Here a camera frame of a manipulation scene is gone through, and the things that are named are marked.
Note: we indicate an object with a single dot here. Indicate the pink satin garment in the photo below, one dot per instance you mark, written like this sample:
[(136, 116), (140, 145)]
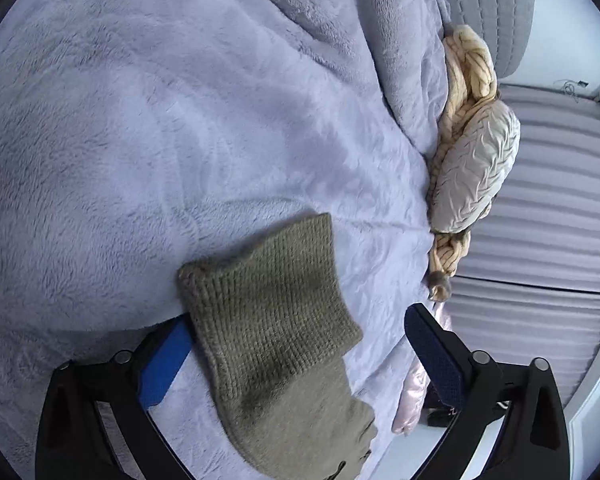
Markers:
[(412, 392)]

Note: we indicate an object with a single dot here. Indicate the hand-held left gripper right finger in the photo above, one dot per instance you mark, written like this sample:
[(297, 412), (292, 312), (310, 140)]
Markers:
[(434, 347)]

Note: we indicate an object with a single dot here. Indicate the cream chunky knit garment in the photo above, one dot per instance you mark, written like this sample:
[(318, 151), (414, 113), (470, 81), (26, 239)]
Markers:
[(472, 67)]

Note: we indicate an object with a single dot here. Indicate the beige quilted pillow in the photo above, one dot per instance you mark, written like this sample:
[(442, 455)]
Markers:
[(475, 170)]

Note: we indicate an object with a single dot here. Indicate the grey padded headboard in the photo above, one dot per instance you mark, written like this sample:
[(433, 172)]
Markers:
[(490, 10)]

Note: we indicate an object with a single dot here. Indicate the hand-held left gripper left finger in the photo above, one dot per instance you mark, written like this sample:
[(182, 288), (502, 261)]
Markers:
[(164, 367)]

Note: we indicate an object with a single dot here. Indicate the olive knit sweater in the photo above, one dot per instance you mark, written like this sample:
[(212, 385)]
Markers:
[(275, 320)]

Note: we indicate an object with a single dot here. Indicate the lavender fleece blanket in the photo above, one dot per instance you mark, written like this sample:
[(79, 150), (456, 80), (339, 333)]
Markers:
[(155, 135)]

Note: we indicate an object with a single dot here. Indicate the lavender ribbed mattress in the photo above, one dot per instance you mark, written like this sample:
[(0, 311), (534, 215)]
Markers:
[(545, 210)]

